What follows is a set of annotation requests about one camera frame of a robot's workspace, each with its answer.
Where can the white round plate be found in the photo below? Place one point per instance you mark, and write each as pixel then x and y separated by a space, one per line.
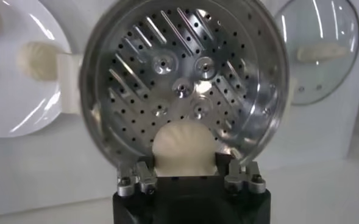
pixel 14 106

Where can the stainless steel steamer basket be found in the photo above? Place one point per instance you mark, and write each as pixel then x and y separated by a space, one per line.
pixel 182 61

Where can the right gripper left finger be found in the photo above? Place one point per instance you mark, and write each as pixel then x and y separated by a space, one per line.
pixel 136 179

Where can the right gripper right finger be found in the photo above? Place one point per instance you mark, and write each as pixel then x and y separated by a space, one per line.
pixel 243 178

